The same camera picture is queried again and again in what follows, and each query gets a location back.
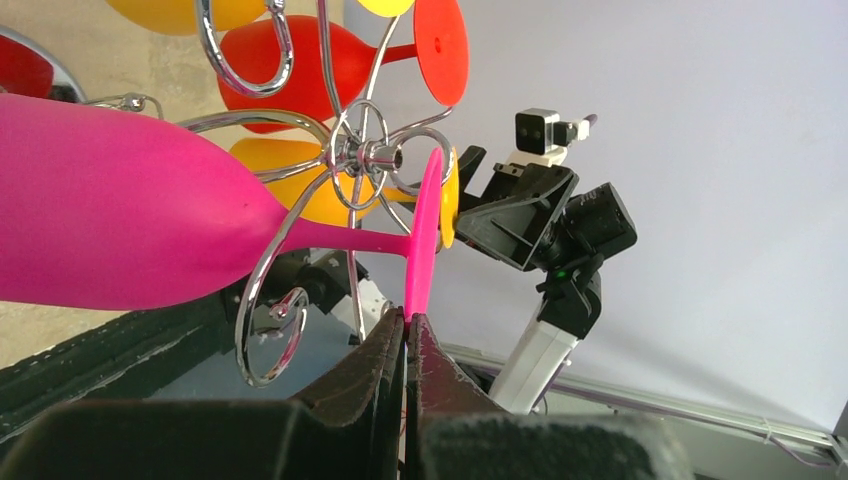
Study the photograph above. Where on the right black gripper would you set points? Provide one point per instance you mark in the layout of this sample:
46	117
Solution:
519	217

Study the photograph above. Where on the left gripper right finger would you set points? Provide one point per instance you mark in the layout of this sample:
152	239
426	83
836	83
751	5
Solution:
456	431

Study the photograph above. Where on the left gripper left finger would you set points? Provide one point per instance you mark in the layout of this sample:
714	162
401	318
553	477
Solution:
343	425

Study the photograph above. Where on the pink wine glass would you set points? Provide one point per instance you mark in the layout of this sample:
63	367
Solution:
110	210

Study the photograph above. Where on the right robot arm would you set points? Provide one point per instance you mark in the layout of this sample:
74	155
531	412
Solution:
597	226

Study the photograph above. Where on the chrome wine glass rack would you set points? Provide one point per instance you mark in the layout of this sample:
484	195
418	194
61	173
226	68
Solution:
349	171

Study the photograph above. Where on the red wine glass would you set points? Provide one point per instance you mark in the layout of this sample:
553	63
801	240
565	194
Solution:
440	46

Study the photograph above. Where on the black front mounting bar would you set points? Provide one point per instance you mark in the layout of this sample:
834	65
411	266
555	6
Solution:
131	356

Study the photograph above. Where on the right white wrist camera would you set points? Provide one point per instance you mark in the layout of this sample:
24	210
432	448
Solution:
542	137

